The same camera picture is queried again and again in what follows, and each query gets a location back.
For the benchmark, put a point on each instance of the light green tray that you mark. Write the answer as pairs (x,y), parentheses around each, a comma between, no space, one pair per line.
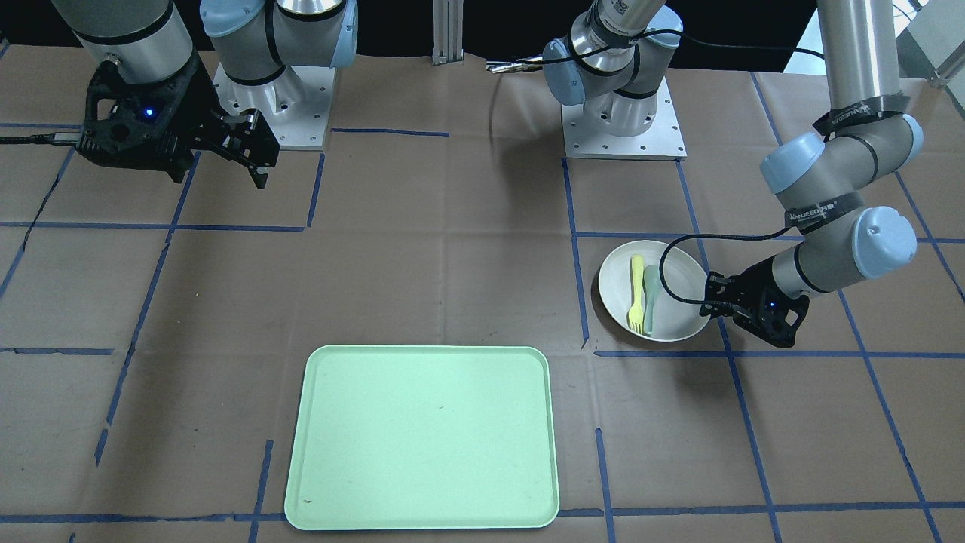
(423,437)

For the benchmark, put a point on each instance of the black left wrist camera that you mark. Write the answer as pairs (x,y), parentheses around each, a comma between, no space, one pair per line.
(774,319)

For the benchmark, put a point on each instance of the teal plastic spoon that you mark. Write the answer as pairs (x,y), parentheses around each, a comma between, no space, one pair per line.
(652,290)

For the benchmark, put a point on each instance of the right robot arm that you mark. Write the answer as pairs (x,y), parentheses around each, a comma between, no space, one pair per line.
(255,40)

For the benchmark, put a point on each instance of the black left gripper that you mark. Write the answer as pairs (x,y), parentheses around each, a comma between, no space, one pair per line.
(752,288)

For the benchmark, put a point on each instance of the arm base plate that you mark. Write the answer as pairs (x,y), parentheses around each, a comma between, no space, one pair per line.
(617,127)
(297,105)

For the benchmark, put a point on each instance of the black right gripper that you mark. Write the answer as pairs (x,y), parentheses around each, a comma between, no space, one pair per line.
(197,103)

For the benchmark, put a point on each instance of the yellow plastic fork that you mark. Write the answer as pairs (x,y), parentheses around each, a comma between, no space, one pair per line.
(636,314)

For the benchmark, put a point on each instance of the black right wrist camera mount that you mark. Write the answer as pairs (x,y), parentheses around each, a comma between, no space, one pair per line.
(139,126)

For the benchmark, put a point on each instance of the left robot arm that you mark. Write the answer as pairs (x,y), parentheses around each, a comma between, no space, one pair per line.
(621,49)

